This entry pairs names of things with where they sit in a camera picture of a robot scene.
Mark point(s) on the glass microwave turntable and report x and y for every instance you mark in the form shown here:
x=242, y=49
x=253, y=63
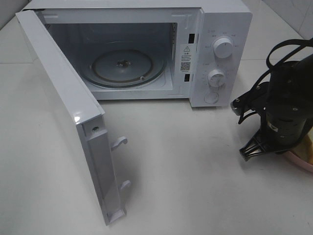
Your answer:
x=124, y=64

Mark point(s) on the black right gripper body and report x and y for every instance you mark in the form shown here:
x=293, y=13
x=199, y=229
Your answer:
x=279, y=134

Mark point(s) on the white microwave oven body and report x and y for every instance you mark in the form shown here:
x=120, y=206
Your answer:
x=187, y=30

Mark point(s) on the toast sandwich with filling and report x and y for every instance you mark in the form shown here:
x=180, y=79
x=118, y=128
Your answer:
x=305, y=150

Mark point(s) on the upper white power knob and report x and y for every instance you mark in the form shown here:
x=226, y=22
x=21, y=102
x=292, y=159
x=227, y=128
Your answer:
x=223, y=47

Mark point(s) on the white microwave door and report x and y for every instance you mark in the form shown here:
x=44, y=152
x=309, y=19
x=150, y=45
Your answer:
x=79, y=116

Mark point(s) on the white timer knob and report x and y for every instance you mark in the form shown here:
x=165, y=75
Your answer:
x=216, y=78

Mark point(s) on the round door release button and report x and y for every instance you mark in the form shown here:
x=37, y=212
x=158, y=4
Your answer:
x=211, y=97

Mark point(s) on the pink round plate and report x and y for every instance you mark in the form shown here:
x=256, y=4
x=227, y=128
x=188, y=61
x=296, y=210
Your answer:
x=298, y=162

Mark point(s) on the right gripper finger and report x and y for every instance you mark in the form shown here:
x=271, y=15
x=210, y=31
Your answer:
x=256, y=146

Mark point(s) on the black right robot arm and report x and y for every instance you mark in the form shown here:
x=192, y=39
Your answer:
x=285, y=106

